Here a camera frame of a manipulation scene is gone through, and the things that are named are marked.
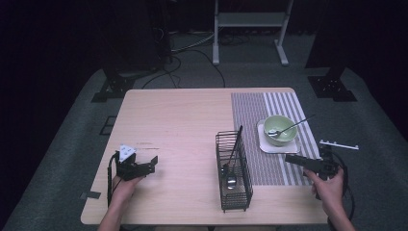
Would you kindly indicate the grey striped placemat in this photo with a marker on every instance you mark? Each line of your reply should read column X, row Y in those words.
column 250, row 112

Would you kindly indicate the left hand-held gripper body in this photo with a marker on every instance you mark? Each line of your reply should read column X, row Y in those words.
column 128, row 168

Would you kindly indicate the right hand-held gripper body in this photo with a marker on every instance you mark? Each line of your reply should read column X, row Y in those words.
column 328, row 163

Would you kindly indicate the green bowl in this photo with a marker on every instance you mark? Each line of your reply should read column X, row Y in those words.
column 284, row 141

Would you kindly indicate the white square plate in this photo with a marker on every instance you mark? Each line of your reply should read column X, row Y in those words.
column 293, row 148

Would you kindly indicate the white metal stand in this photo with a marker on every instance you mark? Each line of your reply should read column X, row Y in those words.
column 250, row 19

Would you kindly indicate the black stand base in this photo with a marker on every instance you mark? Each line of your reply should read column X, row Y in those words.
column 333, row 88
column 115, row 86

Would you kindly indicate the person's right hand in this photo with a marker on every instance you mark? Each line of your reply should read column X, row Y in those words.
column 328, row 192

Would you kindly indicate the person's left hand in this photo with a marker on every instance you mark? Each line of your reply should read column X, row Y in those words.
column 125, row 190

